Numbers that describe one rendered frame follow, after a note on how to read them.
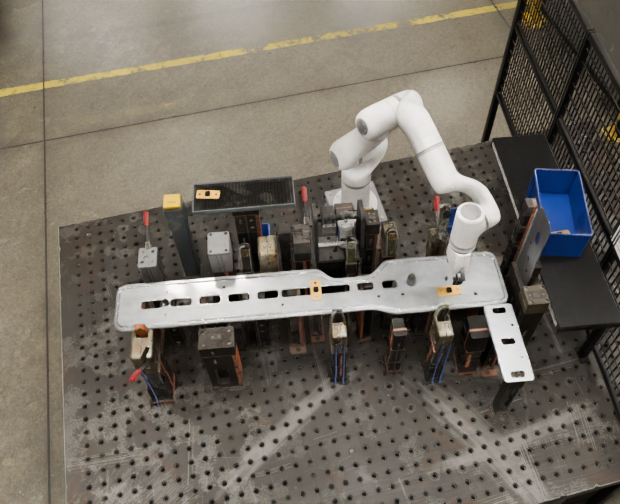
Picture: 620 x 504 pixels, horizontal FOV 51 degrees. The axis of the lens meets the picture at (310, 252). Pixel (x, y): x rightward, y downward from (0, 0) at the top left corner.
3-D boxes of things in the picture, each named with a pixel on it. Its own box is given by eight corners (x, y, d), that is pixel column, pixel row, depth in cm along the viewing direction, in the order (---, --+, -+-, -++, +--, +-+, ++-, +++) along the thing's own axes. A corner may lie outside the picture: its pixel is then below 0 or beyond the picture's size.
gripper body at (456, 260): (447, 230, 211) (442, 250, 220) (454, 256, 205) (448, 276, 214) (470, 228, 211) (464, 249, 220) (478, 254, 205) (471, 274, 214)
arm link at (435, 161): (451, 137, 208) (493, 223, 209) (410, 157, 203) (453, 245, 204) (466, 129, 199) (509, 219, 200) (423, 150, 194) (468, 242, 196)
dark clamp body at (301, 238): (292, 305, 265) (288, 249, 233) (290, 277, 272) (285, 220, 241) (319, 302, 265) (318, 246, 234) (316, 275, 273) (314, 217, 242)
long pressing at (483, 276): (112, 339, 224) (110, 337, 223) (117, 284, 237) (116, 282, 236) (510, 304, 229) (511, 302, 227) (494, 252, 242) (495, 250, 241)
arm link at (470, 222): (467, 222, 210) (444, 234, 207) (475, 195, 199) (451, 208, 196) (485, 240, 205) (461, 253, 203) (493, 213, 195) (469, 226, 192)
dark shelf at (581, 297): (556, 332, 221) (559, 328, 218) (490, 142, 273) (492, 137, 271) (621, 327, 221) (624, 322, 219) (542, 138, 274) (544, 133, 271)
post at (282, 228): (283, 293, 268) (277, 233, 235) (282, 282, 271) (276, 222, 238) (295, 292, 268) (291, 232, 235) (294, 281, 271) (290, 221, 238)
